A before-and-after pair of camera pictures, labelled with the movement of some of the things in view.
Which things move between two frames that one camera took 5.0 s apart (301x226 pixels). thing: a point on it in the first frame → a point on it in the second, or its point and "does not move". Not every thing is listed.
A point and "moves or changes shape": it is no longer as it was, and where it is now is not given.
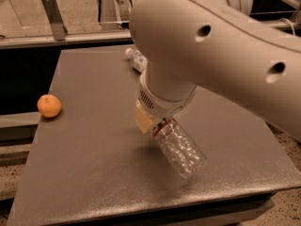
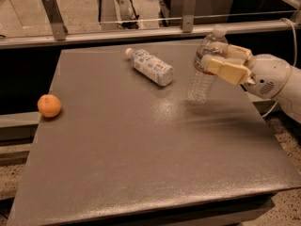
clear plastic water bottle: [180, 148] moves or changes shape
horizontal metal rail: [103, 40] does not move
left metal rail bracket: [55, 16] does not move
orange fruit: [49, 105] does not move
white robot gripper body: [161, 106] → [268, 74]
